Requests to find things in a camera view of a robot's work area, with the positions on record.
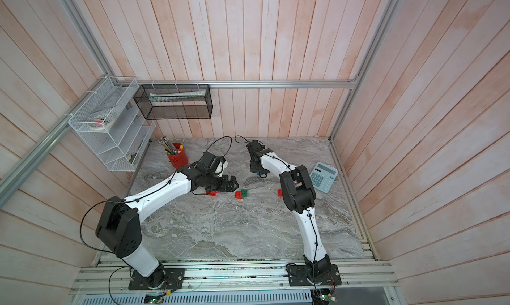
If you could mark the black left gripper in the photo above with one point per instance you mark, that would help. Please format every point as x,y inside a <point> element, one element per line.
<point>224,186</point>

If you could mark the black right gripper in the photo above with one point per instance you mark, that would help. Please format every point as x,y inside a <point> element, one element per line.
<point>252,167</point>

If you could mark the red lego brick front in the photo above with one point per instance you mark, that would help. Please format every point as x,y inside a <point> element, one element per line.
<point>238,195</point>

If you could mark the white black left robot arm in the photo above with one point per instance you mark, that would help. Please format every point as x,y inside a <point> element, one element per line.
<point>119,227</point>

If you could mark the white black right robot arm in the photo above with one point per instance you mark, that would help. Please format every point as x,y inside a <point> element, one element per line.
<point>299,196</point>

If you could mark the red pen cup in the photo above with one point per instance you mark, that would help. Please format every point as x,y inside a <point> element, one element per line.
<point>177,155</point>

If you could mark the pens in cup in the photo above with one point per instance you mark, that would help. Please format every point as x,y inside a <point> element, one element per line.
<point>170,147</point>

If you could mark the light blue calculator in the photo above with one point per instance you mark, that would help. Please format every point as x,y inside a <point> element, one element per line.
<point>323,177</point>

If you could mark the tape roll on shelf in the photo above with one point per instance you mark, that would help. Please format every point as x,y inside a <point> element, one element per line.
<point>100,122</point>

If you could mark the black mesh wall basket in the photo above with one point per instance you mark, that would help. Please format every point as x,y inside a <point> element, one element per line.
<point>174,101</point>

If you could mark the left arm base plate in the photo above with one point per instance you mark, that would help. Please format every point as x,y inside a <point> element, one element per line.
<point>157,279</point>

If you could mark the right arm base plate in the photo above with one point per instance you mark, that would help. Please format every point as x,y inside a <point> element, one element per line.
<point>302,275</point>

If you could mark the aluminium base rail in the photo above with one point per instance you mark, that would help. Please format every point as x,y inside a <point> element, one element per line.
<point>239,281</point>

